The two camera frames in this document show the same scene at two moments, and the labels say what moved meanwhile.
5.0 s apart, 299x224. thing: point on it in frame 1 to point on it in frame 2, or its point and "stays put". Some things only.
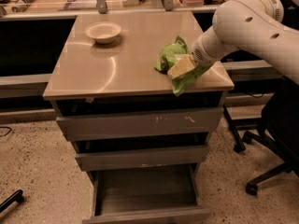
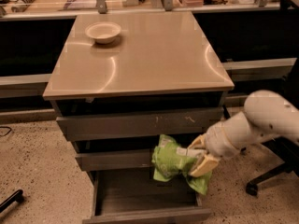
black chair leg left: (16, 197) stays put
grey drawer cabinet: (143, 145) stays put
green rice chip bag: (168, 55) to (169, 162)
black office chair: (278, 132) stays put
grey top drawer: (91, 127) stays put
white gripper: (202, 54) to (215, 141)
